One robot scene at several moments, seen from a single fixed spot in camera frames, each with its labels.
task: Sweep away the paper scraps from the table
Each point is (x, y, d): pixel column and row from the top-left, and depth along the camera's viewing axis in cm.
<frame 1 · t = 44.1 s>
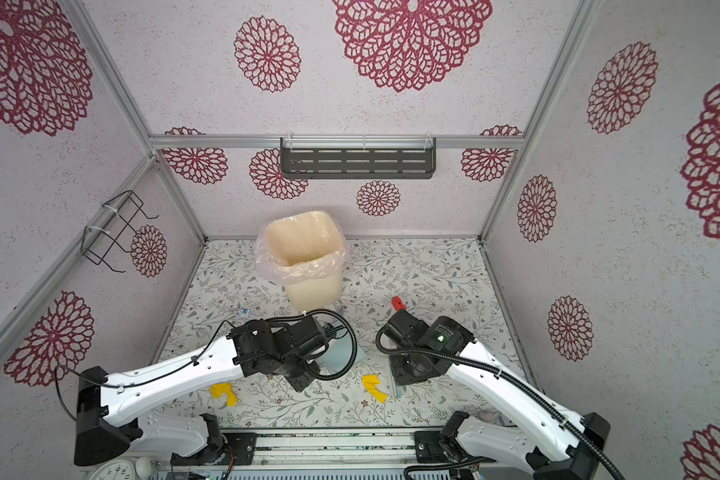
left hand: (306, 376, 72), fingers closed
right hand: (399, 370, 70), fingers closed
yellow paper scrap right: (370, 381, 86), on the table
small blue white scrap: (244, 310, 100), point 2 cm above the table

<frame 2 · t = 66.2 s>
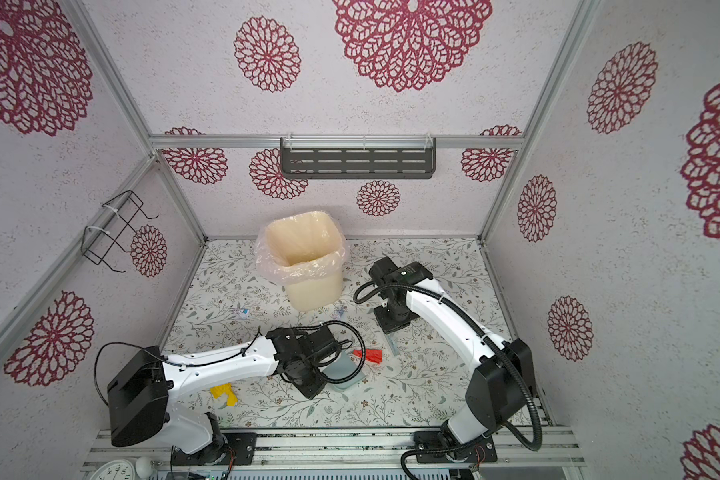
left hand: (313, 393, 78), fingers closed
right hand: (391, 320, 80), fingers closed
teal plastic dustpan: (339, 375, 68), point 20 cm above the table
red paper scrap lower: (375, 355, 92), on the table
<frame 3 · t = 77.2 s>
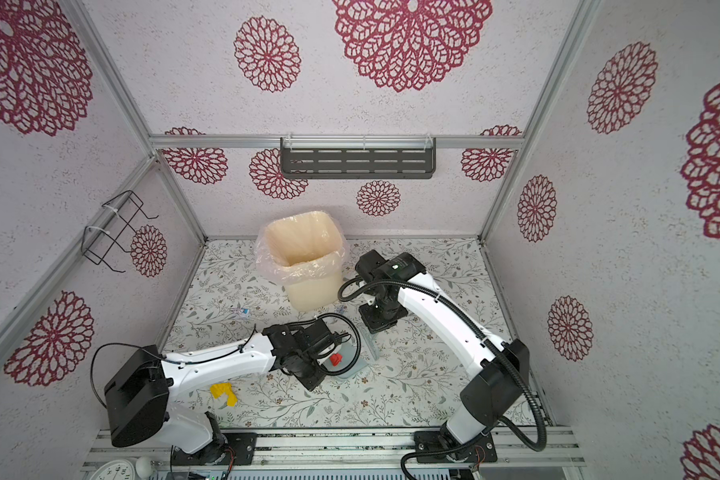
left hand: (314, 381, 80), fingers closed
right hand: (374, 322, 75), fingers closed
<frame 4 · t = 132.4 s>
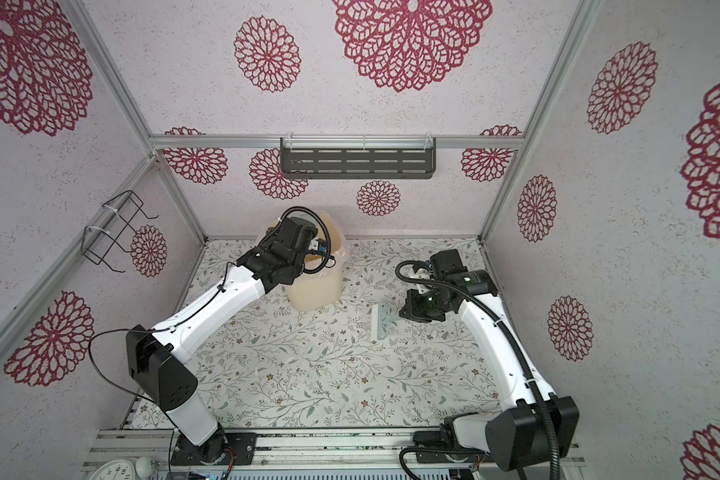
left hand: (264, 234, 78), fingers closed
right hand: (403, 308, 76), fingers closed
